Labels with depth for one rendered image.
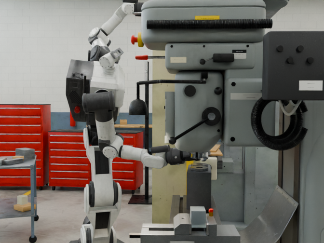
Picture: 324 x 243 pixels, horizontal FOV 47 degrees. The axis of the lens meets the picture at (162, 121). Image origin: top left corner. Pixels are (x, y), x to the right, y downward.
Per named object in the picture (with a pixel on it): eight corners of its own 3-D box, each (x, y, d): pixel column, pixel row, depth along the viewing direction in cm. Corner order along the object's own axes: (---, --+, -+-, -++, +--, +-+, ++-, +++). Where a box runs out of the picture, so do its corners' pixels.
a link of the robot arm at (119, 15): (135, 9, 238) (120, 24, 239) (132, 8, 246) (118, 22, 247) (128, 1, 236) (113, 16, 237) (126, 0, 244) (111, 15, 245)
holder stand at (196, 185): (186, 209, 185) (186, 168, 184) (188, 198, 207) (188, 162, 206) (210, 210, 184) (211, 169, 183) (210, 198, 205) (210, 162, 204)
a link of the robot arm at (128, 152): (139, 166, 197) (104, 159, 200) (144, 153, 205) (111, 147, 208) (139, 150, 191) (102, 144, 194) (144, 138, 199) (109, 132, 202)
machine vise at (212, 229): (139, 256, 129) (139, 224, 128) (141, 240, 144) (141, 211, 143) (241, 257, 129) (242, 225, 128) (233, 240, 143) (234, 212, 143)
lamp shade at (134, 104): (125, 114, 148) (125, 99, 148) (141, 114, 152) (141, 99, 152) (134, 115, 142) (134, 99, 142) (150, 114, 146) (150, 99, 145)
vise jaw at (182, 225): (174, 235, 130) (174, 223, 129) (173, 223, 142) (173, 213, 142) (191, 235, 130) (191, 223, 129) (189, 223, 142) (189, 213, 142)
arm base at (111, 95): (84, 119, 180) (81, 96, 176) (86, 112, 192) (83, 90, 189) (115, 116, 181) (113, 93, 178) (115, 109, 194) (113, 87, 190)
